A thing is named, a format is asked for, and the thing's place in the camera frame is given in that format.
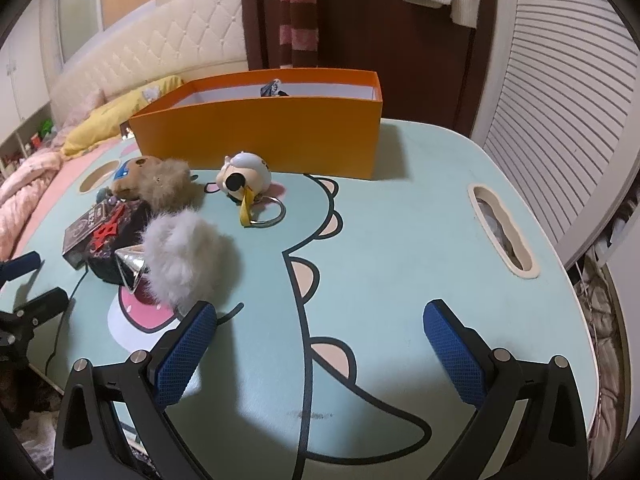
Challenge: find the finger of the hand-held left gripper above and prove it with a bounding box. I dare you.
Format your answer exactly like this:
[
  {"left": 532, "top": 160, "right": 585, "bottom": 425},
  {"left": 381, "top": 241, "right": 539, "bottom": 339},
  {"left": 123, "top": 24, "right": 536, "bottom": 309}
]
[
  {"left": 0, "top": 251, "right": 42, "bottom": 283},
  {"left": 0, "top": 286, "right": 69, "bottom": 361}
]

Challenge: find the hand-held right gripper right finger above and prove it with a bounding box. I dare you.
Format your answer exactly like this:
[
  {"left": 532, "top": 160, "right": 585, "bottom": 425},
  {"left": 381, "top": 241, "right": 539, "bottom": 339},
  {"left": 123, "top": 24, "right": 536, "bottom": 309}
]
[{"left": 422, "top": 299, "right": 591, "bottom": 480}]

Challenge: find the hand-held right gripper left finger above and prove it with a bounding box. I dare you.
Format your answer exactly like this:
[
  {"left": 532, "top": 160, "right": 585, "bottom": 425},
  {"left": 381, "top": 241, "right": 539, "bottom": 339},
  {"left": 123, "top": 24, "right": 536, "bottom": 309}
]
[{"left": 52, "top": 300, "right": 218, "bottom": 480}]

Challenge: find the dark patterned card box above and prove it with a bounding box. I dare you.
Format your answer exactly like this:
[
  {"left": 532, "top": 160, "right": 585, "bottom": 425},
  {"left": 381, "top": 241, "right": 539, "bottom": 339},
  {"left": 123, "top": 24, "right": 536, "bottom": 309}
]
[{"left": 62, "top": 203, "right": 108, "bottom": 267}]

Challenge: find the red hair clip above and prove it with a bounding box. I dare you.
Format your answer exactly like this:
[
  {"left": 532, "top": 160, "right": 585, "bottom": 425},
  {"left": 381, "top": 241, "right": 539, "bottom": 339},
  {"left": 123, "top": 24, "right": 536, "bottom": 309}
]
[{"left": 91, "top": 205, "right": 126, "bottom": 251}]

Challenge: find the silver cone ornament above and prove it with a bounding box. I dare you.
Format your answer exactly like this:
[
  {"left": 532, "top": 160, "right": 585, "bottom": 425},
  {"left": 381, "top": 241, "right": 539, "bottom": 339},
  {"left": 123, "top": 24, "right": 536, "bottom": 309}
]
[{"left": 115, "top": 245, "right": 151, "bottom": 292}]

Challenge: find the white fluffy pom-pom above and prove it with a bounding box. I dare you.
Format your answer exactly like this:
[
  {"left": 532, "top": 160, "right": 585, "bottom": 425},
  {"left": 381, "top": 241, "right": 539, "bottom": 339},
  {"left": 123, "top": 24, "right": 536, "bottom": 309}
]
[{"left": 137, "top": 208, "right": 236, "bottom": 311}]

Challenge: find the black pouch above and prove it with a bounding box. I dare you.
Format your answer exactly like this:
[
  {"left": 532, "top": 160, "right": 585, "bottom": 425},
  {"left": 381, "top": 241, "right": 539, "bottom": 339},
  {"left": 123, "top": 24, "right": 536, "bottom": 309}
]
[{"left": 87, "top": 200, "right": 153, "bottom": 283}]

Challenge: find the brown plush with blue patch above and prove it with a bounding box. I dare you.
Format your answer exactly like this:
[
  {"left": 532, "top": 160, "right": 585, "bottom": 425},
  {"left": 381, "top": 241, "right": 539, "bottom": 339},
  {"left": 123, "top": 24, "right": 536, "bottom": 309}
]
[{"left": 110, "top": 156, "right": 163, "bottom": 198}]

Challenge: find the beige fluffy pom-pom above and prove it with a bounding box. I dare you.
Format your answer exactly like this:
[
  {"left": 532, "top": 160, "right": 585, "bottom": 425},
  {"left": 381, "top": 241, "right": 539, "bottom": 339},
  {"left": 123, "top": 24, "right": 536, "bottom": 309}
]
[{"left": 137, "top": 157, "right": 198, "bottom": 211}]

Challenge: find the white plush toy keychain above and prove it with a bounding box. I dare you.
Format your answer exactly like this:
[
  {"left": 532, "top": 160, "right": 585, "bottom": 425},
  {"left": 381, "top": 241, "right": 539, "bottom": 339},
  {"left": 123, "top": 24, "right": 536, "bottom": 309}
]
[{"left": 215, "top": 150, "right": 287, "bottom": 228}]

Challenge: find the orange cardboard box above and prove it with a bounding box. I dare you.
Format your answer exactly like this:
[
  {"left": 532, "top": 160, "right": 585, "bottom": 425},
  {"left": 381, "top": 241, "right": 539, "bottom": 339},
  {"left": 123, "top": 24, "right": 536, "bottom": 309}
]
[{"left": 128, "top": 67, "right": 383, "bottom": 181}]

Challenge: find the pink ruffled comforter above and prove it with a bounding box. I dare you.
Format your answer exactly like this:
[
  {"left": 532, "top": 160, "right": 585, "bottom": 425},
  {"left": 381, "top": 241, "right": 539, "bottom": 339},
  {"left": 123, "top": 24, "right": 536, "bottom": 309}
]
[{"left": 0, "top": 152, "right": 66, "bottom": 257}]

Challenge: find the smooth pink blanket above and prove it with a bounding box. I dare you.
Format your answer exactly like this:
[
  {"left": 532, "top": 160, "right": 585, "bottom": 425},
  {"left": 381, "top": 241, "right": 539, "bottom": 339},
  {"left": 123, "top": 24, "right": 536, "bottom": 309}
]
[{"left": 15, "top": 137, "right": 138, "bottom": 261}]

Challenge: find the white shelf unit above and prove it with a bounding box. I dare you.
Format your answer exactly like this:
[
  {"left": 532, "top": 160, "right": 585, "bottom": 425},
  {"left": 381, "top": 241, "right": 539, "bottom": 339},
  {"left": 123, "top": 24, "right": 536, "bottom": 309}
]
[{"left": 0, "top": 115, "right": 56, "bottom": 176}]

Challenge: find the pale crumpled bedding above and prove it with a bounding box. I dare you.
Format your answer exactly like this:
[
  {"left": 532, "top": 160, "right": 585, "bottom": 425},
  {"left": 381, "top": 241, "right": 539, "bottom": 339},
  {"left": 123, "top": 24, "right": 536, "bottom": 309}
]
[{"left": 572, "top": 240, "right": 638, "bottom": 480}]

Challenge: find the pale pink pillow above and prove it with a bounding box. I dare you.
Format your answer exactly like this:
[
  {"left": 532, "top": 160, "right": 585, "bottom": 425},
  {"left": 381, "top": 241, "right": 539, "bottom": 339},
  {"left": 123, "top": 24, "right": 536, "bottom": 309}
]
[{"left": 57, "top": 89, "right": 108, "bottom": 128}]

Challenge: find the large yellow cartoon pillow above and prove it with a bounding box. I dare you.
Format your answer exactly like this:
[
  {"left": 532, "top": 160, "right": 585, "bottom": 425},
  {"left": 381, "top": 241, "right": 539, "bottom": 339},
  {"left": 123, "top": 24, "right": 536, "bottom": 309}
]
[{"left": 61, "top": 75, "right": 186, "bottom": 157}]

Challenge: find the white wardrobe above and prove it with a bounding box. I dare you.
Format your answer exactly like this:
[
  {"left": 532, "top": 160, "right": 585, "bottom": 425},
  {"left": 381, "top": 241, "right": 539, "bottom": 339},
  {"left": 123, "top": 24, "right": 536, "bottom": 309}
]
[{"left": 0, "top": 0, "right": 63, "bottom": 136}]

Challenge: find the cream tufted headboard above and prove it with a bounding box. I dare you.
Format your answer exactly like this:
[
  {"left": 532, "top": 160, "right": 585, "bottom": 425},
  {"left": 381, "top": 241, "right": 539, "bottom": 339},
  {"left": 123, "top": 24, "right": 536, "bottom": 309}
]
[{"left": 47, "top": 5, "right": 251, "bottom": 121}]

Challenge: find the white louvered door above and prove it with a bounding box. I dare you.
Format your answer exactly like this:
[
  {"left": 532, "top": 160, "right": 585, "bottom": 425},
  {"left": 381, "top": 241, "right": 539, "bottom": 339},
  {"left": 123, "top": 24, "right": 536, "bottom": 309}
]
[{"left": 470, "top": 0, "right": 640, "bottom": 271}]

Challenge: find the dark brown door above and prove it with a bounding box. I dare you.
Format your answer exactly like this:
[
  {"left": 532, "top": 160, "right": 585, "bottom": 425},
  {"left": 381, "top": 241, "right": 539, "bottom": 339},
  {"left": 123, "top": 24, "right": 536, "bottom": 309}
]
[{"left": 240, "top": 0, "right": 501, "bottom": 136}]

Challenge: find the brown pink striped scarf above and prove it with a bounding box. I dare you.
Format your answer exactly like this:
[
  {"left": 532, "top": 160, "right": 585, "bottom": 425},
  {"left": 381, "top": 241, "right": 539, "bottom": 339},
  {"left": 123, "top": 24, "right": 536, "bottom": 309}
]
[{"left": 277, "top": 0, "right": 321, "bottom": 70}]

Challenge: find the black cable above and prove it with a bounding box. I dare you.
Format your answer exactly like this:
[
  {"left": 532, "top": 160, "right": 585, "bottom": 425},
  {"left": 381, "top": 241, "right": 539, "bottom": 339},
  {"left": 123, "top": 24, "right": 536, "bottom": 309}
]
[{"left": 47, "top": 272, "right": 87, "bottom": 376}]

